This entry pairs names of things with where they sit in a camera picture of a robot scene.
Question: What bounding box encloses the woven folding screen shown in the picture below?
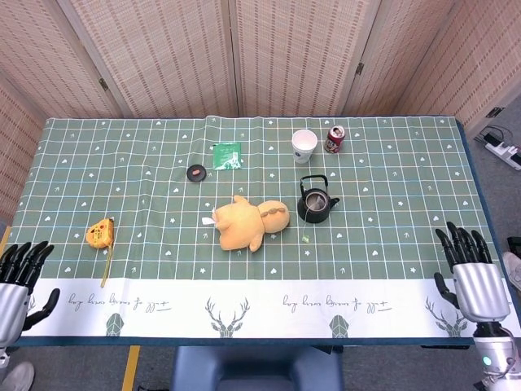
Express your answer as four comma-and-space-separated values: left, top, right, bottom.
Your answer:
0, 0, 521, 221

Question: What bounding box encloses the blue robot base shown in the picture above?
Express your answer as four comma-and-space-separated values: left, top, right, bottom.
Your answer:
170, 345, 343, 391

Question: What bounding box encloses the green checked tablecloth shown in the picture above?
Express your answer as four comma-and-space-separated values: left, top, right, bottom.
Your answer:
0, 116, 514, 340

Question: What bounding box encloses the yellow plush toy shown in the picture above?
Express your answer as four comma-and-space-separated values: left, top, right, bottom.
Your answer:
202, 195, 291, 253

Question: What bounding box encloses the white shoe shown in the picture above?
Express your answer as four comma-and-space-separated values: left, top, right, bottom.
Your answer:
0, 361, 36, 391
501, 251, 521, 292

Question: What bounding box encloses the small black round disc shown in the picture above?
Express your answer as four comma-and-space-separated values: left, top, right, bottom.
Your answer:
186, 164, 208, 183

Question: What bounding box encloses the pyramid tea bag with string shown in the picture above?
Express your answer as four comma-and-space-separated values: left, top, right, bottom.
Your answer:
301, 193, 327, 244

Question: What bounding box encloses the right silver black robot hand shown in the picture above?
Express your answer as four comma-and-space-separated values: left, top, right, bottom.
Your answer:
433, 221, 512, 325

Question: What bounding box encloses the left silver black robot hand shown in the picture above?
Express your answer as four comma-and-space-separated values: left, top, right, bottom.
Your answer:
0, 240, 61, 347

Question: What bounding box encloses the white paper cup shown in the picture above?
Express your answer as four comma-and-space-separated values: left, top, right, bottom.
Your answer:
291, 129, 318, 165

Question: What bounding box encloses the green packet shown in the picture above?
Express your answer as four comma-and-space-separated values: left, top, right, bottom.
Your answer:
212, 142, 244, 171

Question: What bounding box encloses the yellow tape measure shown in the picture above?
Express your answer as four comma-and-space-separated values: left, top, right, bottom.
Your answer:
85, 217, 116, 288

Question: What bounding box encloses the black teapot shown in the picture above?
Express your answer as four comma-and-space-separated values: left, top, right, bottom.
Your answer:
296, 174, 341, 224

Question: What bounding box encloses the red drink can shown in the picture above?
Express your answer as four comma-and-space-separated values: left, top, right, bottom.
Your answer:
323, 125, 347, 155

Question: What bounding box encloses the white power strip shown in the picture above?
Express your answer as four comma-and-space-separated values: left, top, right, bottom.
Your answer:
484, 134, 521, 171

